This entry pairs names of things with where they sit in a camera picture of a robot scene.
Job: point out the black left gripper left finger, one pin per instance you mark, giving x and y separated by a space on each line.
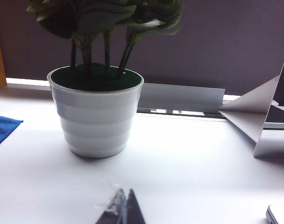
112 210

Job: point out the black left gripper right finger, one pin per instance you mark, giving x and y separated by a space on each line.
134 212

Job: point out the silver Dell laptop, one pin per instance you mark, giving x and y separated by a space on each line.
280 215

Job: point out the white ribbed plant pot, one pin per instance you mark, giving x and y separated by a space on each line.
97 121

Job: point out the blue microfibre cloth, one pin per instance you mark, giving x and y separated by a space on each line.
3 129

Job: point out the square mirror with silver stand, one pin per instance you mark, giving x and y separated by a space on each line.
253 116

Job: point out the grey fabric desk partition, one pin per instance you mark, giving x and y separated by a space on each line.
214 46

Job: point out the artificial green leafy plant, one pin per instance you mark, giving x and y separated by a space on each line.
104 18

